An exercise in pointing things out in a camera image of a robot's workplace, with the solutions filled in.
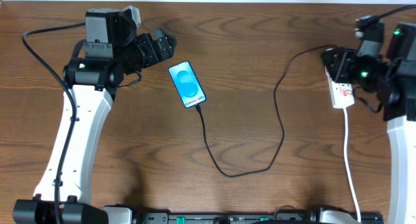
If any blue Galaxy smartphone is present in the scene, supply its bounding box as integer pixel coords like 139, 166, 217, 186
168, 61, 207, 108

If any black USB charging cable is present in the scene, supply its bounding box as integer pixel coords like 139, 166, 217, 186
194, 44, 337, 179

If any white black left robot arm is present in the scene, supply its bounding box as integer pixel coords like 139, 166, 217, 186
13, 6, 177, 223

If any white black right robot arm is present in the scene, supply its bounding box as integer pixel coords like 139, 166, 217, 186
321, 17, 415, 223

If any white power strip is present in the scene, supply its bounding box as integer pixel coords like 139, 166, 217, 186
325, 69, 355, 109

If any white power strip cord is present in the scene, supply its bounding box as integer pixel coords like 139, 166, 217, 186
343, 108, 362, 223

